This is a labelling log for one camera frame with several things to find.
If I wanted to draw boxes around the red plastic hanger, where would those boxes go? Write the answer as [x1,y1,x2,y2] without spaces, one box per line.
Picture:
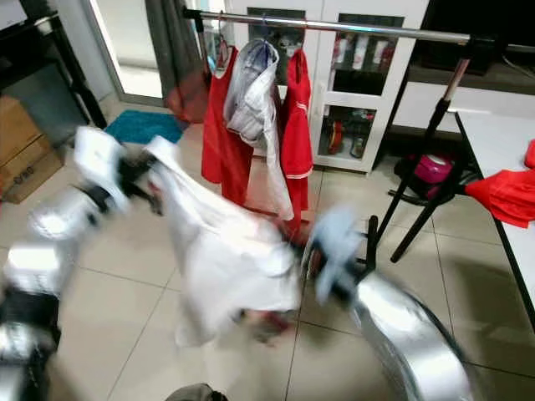
[238,221,314,335]

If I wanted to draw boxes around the red knit garment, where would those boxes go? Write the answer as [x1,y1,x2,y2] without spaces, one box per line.
[464,167,535,229]

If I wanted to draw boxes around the teal floor mat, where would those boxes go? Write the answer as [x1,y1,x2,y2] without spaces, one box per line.
[104,109,191,145]

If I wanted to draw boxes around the plain red sleeveless top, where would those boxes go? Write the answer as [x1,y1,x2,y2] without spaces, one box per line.
[201,46,247,206]

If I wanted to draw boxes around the printed cardboard box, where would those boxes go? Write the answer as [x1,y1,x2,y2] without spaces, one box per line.
[0,134,64,204]

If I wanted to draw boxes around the plain cardboard box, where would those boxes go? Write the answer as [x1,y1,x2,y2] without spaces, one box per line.
[0,94,43,164]

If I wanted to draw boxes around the grey curtain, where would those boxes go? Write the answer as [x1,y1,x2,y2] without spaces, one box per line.
[144,0,210,124]

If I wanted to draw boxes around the red garment white trim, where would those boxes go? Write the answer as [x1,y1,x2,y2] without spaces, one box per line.
[280,48,316,235]

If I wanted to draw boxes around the white grey shirt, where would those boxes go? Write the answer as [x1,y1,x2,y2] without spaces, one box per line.
[222,38,293,222]

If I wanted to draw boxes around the pink floor appliance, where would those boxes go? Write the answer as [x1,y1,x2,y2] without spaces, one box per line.
[414,153,456,197]

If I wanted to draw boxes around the black shelf unit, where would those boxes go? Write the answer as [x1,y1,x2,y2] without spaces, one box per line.
[0,13,108,130]

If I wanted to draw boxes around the grey robot foot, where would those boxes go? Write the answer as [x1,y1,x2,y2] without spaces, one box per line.
[166,383,228,401]

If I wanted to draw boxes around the white glass door cabinet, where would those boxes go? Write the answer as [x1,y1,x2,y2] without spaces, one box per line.
[222,0,431,174]

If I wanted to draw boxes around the low white cabinet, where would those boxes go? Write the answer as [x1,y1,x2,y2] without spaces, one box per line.
[391,63,535,135]

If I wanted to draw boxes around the white storage box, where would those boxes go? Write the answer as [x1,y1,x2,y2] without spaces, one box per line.
[0,0,28,30]

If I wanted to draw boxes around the metal clothes rack black legs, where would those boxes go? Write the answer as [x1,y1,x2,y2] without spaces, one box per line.
[182,7,535,264]

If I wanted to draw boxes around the black television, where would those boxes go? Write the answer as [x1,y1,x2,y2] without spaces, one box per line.
[418,0,535,76]

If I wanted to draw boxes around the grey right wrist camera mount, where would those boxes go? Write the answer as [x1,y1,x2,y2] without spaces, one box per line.
[309,207,364,289]

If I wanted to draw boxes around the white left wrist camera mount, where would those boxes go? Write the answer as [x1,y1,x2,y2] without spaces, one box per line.
[73,125,126,201]

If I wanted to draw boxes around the white table black frame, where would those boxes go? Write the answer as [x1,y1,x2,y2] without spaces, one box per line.
[456,111,535,335]

